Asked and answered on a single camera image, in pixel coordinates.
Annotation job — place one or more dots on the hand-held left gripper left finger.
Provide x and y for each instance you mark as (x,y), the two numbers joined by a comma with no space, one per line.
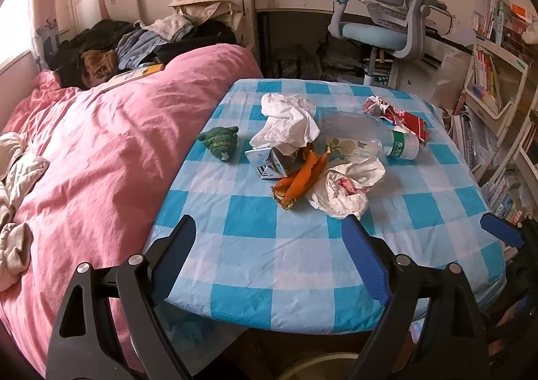
(164,279)

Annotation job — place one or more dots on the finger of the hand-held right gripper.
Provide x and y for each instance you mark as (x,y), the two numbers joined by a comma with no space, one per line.
(500,231)

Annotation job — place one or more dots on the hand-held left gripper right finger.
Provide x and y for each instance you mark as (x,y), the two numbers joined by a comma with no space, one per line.
(365,254)

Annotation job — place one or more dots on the white plastic bag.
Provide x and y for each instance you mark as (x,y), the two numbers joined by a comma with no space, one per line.
(336,199)

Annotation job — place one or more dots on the beige plastic bin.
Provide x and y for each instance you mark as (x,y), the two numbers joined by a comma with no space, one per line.
(328,359)

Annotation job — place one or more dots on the crushed milk carton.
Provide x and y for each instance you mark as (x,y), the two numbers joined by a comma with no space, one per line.
(269,163)

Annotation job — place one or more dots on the red snack wrapper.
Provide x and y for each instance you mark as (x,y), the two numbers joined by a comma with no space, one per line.
(403,117)

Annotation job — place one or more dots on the green plush toy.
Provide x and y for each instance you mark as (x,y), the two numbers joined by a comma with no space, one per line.
(218,141)

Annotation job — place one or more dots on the large white tissue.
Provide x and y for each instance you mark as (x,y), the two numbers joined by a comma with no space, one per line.
(286,119)

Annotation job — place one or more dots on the orange peel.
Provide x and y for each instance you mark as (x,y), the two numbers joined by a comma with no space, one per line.
(302,178)

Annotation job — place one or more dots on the clear plastic bottle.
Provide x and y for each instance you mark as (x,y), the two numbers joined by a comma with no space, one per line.
(361,132)

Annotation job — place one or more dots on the pink duvet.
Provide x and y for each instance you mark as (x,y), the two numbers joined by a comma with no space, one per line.
(105,161)

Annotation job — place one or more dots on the white bookshelf with books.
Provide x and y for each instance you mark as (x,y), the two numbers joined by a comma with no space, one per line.
(487,73)

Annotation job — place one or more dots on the cream garment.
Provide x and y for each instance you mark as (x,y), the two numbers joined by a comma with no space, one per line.
(19,178)

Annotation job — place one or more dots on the yellow-cover book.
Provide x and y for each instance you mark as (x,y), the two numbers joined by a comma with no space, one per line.
(134,73)

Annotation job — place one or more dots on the grey and blue office chair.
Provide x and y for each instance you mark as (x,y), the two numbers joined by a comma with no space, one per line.
(378,31)

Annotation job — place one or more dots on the brown garment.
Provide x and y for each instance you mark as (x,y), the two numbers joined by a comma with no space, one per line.
(98,65)

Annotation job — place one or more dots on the blue-grey garment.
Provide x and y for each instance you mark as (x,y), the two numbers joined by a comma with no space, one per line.
(138,48)

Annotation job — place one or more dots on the black garment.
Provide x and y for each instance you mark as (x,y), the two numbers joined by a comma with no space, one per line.
(201,37)

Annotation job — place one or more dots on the black jacket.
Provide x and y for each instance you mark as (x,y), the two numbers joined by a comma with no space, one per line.
(101,33)

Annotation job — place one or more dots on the beige cloth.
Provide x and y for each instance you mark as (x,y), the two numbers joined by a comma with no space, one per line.
(201,2)

